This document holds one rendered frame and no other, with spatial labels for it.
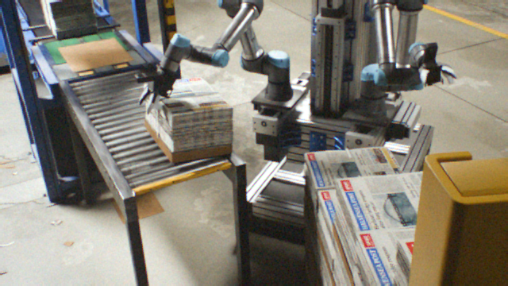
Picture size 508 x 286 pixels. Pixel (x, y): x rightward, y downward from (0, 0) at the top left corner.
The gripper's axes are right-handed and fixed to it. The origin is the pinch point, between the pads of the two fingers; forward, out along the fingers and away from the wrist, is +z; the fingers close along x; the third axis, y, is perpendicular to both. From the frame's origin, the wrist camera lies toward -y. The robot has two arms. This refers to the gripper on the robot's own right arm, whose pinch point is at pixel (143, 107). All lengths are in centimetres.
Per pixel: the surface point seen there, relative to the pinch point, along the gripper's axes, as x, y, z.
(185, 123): -16.6, 12.7, -4.2
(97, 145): 20.7, -2.6, 29.9
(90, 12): 180, 17, -4
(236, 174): -26.7, 41.1, 6.9
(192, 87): 8.8, 21.6, -14.8
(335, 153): -43, 71, -21
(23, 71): 107, -25, 32
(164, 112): -8.5, 5.9, -3.6
